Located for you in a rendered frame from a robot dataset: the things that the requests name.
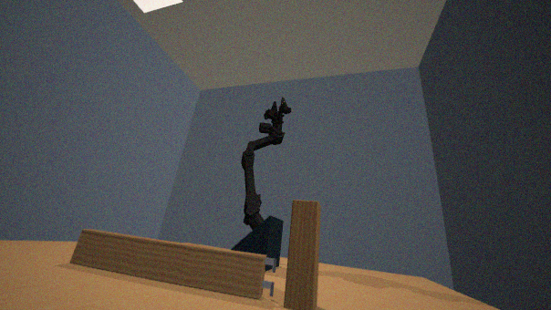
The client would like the brown wooden rail with steel hooks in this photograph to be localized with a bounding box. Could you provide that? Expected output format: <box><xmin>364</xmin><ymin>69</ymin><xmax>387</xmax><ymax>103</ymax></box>
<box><xmin>70</xmin><ymin>229</ymin><xmax>276</xmax><ymax>299</ymax></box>

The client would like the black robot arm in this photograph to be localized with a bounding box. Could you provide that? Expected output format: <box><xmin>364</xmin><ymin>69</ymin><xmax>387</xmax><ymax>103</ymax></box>
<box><xmin>241</xmin><ymin>109</ymin><xmax>285</xmax><ymax>230</ymax></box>

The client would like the brown wooden post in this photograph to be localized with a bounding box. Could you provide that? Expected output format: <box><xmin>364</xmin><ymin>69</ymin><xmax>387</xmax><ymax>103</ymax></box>
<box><xmin>284</xmin><ymin>200</ymin><xmax>321</xmax><ymax>310</ymax></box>

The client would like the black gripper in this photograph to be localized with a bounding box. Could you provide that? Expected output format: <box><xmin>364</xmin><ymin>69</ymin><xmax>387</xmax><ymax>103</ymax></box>
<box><xmin>271</xmin><ymin>97</ymin><xmax>291</xmax><ymax>124</ymax></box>

